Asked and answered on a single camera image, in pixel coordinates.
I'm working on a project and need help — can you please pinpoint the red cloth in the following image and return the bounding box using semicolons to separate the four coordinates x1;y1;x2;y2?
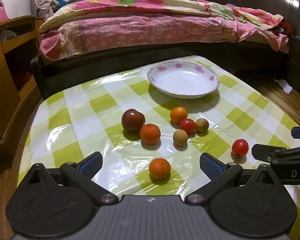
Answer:
277;20;294;36

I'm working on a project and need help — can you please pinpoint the brown longan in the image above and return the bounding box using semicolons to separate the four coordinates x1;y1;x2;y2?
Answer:
173;129;188;146
195;118;210;133

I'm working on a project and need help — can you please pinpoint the dark red large tomato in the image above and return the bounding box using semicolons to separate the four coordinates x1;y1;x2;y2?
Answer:
121;109;145;133

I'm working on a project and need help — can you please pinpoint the small orange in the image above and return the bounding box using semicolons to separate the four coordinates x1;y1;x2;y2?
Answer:
149;158;171;180
170;107;188;124
140;124;161;145

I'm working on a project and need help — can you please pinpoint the white paper scrap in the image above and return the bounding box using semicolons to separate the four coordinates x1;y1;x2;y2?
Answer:
274;79;293;92

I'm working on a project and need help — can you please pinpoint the dark wooden bed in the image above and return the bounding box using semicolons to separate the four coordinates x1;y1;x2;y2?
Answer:
30;0;300;101

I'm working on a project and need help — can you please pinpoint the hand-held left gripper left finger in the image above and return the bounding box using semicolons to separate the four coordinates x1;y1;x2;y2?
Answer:
27;151;119;205

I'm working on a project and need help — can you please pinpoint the red cherry tomato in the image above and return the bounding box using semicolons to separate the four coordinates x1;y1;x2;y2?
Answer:
231;139;249;160
180;119;196;135

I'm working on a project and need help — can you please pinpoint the pink floral quilt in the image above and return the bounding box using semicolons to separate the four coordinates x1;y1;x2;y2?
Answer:
39;0;290;61

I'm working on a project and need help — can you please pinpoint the wooden side cabinet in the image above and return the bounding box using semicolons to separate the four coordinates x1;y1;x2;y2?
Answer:
0;15;44;155

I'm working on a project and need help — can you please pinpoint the white floral-rim plate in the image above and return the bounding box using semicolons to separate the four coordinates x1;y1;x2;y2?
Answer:
147;61;220;100

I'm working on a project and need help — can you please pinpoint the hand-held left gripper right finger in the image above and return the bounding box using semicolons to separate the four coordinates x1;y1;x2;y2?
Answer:
185;152;282;205

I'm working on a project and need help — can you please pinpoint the green white checked tablecloth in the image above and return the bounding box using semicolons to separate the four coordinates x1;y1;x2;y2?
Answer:
17;54;300;233

